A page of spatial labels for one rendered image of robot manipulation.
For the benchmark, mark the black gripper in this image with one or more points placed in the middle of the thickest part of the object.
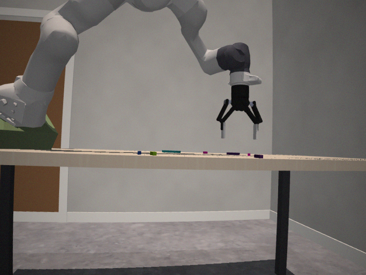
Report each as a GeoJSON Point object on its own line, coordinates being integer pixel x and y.
{"type": "Point", "coordinates": [240, 102]}

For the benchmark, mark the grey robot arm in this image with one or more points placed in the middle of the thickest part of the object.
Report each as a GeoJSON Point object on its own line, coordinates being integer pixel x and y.
{"type": "Point", "coordinates": [24, 103]}

